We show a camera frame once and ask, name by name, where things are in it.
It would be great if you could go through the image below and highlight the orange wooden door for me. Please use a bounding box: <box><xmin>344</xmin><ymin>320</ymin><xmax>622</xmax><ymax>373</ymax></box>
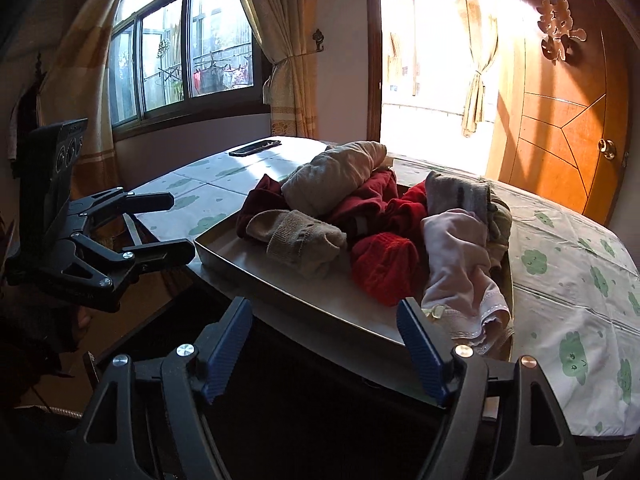
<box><xmin>487</xmin><ymin>0</ymin><xmax>631</xmax><ymax>228</ymax></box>

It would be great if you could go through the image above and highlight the dark wooden dresser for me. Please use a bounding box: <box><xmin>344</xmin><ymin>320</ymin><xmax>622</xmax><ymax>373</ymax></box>
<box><xmin>82</xmin><ymin>250</ymin><xmax>640</xmax><ymax>480</ymax></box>

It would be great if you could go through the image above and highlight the hanging laundry outside window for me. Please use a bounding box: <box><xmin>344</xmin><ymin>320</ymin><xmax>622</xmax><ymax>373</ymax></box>
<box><xmin>192</xmin><ymin>52</ymin><xmax>253</xmax><ymax>93</ymax></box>

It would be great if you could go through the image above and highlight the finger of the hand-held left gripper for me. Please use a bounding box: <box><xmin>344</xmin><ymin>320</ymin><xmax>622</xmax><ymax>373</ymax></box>
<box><xmin>67</xmin><ymin>187</ymin><xmax>175</xmax><ymax>233</ymax></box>
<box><xmin>74</xmin><ymin>234</ymin><xmax>196</xmax><ymax>289</ymax></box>

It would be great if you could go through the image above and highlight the wooden door frame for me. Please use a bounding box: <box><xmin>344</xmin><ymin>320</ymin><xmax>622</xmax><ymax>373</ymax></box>
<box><xmin>364</xmin><ymin>0</ymin><xmax>506</xmax><ymax>143</ymax></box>

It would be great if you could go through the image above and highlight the cut-out door ornament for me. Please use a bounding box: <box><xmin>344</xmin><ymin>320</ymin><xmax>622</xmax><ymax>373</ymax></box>
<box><xmin>536</xmin><ymin>0</ymin><xmax>587</xmax><ymax>66</ymax></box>

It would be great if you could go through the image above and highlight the black phone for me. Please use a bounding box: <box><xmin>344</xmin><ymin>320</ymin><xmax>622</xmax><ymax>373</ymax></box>
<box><xmin>229</xmin><ymin>139</ymin><xmax>282</xmax><ymax>157</ymax></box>

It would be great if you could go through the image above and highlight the pink underwear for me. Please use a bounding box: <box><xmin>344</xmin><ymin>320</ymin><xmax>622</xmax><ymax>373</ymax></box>
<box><xmin>420</xmin><ymin>209</ymin><xmax>512</xmax><ymax>356</ymax></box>

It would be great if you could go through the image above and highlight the cloud print tablecloth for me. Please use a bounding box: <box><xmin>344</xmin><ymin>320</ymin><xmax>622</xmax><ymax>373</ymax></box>
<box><xmin>122</xmin><ymin>135</ymin><xmax>640</xmax><ymax>438</ymax></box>

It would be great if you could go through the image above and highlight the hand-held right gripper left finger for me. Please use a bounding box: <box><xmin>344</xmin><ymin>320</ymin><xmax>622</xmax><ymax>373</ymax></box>
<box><xmin>64</xmin><ymin>296</ymin><xmax>254</xmax><ymax>480</ymax></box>

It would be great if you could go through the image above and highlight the red labelled underwear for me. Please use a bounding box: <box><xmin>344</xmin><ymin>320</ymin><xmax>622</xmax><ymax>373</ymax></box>
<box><xmin>235</xmin><ymin>169</ymin><xmax>431</xmax><ymax>256</ymax></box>

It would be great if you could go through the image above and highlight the dark framed window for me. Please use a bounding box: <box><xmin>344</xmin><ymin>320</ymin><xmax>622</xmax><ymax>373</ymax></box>
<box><xmin>107</xmin><ymin>0</ymin><xmax>273</xmax><ymax>136</ymax></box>

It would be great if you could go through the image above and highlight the shallow cardboard tray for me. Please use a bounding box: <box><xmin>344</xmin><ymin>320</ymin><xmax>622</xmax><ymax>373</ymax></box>
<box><xmin>192</xmin><ymin>152</ymin><xmax>516</xmax><ymax>408</ymax></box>

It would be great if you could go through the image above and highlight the grey sock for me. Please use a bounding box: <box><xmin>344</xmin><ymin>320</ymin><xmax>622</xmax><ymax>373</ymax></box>
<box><xmin>425</xmin><ymin>171</ymin><xmax>498</xmax><ymax>226</ymax></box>

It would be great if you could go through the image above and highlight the tied balcony curtain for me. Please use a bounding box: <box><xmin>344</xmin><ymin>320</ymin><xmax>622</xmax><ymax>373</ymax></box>
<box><xmin>452</xmin><ymin>0</ymin><xmax>501</xmax><ymax>138</ymax></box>

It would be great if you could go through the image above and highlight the person's left forearm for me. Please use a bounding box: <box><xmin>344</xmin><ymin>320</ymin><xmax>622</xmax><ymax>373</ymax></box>
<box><xmin>0</xmin><ymin>285</ymin><xmax>83</xmax><ymax>381</ymax></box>

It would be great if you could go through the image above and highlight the beige ribbed underwear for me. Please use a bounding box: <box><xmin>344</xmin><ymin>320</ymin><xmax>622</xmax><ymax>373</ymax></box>
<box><xmin>245</xmin><ymin>209</ymin><xmax>348</xmax><ymax>281</ymax></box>

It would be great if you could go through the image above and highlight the cream sock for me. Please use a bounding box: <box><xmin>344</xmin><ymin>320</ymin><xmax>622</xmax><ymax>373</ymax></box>
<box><xmin>280</xmin><ymin>141</ymin><xmax>388</xmax><ymax>218</ymax></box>

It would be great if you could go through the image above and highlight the coat rack with dark clothes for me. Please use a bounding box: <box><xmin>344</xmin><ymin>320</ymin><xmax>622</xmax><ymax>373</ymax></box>
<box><xmin>7</xmin><ymin>52</ymin><xmax>43</xmax><ymax>181</ymax></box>

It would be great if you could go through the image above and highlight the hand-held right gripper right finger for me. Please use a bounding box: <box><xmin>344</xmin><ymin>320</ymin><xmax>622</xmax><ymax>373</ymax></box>
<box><xmin>396</xmin><ymin>297</ymin><xmax>583</xmax><ymax>480</ymax></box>

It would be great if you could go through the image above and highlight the yellow checked curtain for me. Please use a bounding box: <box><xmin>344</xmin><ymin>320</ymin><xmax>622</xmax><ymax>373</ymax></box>
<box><xmin>37</xmin><ymin>0</ymin><xmax>133</xmax><ymax>201</ymax></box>
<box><xmin>227</xmin><ymin>0</ymin><xmax>321</xmax><ymax>140</ymax></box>

